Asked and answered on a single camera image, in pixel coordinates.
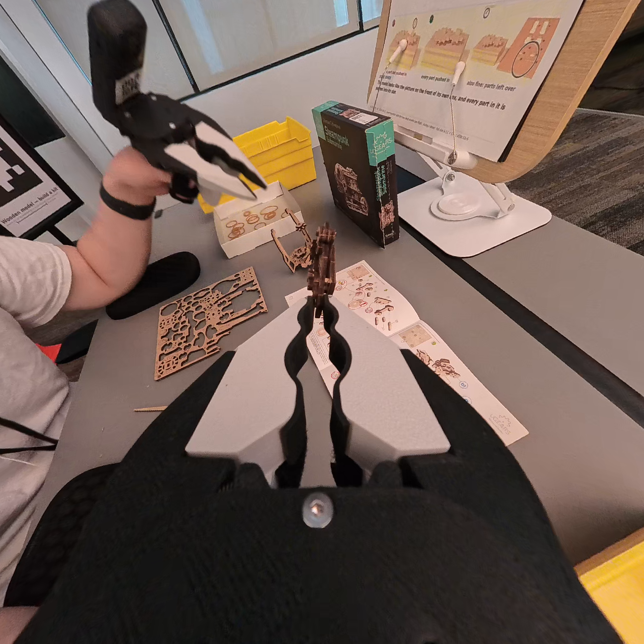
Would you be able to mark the punched wooden parts sheet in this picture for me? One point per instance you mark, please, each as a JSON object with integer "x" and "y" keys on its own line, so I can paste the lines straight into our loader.
{"x": 168, "y": 314}

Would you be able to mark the black wrist rest pad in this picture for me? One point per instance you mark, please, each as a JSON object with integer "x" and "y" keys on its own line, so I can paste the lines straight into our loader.
{"x": 161, "y": 284}

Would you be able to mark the black framed sign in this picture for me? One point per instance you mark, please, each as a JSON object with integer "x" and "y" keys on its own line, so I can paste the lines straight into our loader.
{"x": 30, "y": 166}

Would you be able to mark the large window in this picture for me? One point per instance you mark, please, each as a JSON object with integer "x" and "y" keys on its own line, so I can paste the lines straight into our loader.
{"x": 241, "y": 40}

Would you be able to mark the black model kit box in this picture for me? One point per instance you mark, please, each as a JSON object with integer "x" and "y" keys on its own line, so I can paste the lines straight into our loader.
{"x": 352, "y": 166}

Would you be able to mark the person's left hand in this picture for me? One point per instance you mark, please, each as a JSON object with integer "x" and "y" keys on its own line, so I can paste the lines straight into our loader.
{"x": 131, "y": 176}

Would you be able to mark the yellow plastic bin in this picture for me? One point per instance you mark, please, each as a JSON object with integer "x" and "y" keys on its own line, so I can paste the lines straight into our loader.
{"x": 619, "y": 603}
{"x": 281, "y": 151}

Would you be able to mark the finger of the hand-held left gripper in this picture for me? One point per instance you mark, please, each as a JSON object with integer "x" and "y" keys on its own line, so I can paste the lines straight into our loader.
{"x": 221, "y": 143}
{"x": 211, "y": 178}

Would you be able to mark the paper instruction booklet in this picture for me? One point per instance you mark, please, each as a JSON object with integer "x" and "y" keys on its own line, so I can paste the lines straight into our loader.
{"x": 382, "y": 302}

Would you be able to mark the white cardboard tray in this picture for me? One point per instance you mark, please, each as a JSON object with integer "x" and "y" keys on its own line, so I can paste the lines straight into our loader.
{"x": 236, "y": 246}

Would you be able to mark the round wooden gear assembly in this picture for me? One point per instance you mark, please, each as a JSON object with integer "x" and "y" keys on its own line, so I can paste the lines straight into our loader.
{"x": 322, "y": 271}

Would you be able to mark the pile of rubber bands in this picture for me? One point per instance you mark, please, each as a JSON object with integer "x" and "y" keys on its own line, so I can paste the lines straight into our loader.
{"x": 250, "y": 216}

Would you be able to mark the printed instruction sheet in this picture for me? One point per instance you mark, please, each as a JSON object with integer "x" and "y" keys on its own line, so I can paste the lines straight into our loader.
{"x": 478, "y": 110}

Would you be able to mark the thin wooden stick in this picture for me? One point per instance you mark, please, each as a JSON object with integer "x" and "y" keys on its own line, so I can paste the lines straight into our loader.
{"x": 151, "y": 408}

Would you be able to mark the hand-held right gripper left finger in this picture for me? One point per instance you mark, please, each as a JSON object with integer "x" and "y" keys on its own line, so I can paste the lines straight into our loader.
{"x": 241, "y": 402}

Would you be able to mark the black wristband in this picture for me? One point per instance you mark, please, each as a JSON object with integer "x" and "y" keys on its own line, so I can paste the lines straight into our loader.
{"x": 126, "y": 209}

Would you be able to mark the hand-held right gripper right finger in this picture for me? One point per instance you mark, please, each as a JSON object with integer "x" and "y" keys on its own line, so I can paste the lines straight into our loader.
{"x": 387, "y": 402}

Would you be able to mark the person's white shirt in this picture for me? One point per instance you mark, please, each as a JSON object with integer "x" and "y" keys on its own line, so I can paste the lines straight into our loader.
{"x": 30, "y": 281}

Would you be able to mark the person's left forearm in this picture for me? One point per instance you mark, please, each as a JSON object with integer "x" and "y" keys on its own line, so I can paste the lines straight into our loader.
{"x": 110, "y": 261}

